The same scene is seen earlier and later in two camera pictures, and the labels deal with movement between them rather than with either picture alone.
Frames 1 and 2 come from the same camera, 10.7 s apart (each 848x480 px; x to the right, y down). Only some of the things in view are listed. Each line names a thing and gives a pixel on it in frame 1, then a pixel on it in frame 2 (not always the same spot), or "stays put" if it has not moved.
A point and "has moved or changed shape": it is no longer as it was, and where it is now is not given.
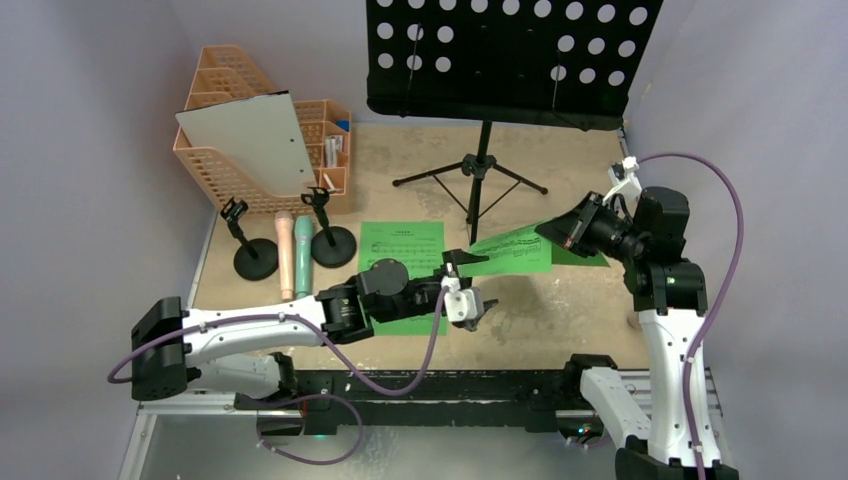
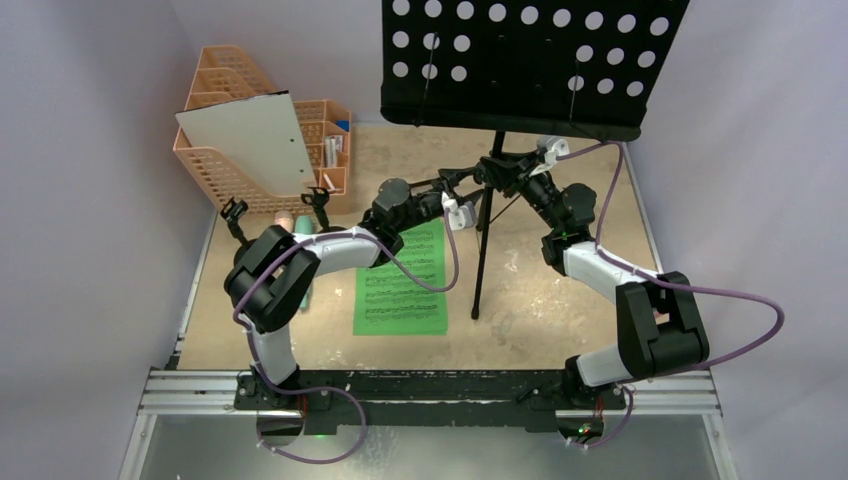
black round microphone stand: [255, 259] stays put
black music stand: [568, 62] has moved or changed shape
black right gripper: [584, 223] -> [501, 171]
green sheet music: [526, 248] has moved or changed shape
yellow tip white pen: [328, 181] stays put
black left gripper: [451, 261] -> [453, 179]
